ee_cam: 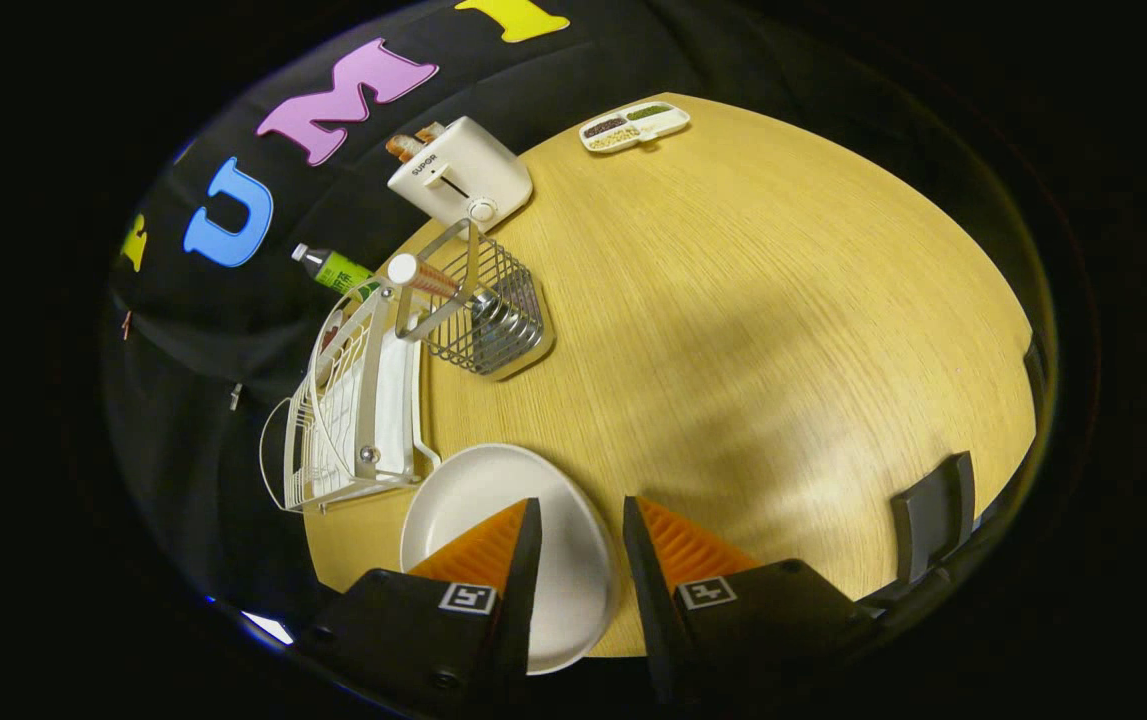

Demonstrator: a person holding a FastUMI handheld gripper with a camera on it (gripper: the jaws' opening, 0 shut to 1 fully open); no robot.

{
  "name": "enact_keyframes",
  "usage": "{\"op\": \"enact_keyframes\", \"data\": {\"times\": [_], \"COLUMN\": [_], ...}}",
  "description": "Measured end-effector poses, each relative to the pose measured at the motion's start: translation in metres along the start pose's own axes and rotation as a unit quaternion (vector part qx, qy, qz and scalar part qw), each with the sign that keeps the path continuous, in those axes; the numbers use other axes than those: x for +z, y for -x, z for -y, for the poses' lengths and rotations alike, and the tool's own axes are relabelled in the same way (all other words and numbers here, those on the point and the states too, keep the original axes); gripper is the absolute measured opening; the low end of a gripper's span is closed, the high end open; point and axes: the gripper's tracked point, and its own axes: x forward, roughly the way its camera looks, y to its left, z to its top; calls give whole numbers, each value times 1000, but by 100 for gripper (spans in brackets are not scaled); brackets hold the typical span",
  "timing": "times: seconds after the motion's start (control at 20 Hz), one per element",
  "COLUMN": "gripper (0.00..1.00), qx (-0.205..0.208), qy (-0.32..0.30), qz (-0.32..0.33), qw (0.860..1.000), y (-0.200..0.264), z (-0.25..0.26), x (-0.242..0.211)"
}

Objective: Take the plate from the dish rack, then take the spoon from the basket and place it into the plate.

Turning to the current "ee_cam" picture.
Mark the small plate with sausages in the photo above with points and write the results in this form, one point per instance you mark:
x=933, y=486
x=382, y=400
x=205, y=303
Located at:
x=333, y=328

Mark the green label drink bottle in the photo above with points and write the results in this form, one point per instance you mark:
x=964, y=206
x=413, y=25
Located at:
x=338, y=270

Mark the lit monitor screen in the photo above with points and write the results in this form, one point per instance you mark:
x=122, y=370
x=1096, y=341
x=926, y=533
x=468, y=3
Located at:
x=268, y=627

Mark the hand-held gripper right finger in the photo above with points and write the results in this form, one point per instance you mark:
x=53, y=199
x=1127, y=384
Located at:
x=645, y=580

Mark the brown toast slice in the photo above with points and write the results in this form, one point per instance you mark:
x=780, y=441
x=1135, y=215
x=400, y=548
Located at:
x=403, y=148
x=430, y=131

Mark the white toaster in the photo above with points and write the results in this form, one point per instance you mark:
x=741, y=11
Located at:
x=463, y=170

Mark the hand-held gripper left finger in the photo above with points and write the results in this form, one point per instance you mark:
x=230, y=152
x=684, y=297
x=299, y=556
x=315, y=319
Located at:
x=523, y=580

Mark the white round plate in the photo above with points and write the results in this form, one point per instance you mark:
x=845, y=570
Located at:
x=493, y=480

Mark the white divided snack tray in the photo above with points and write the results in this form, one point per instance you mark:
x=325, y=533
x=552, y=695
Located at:
x=633, y=127

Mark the black backdrop cloth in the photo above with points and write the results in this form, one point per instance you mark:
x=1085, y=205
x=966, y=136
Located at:
x=193, y=330

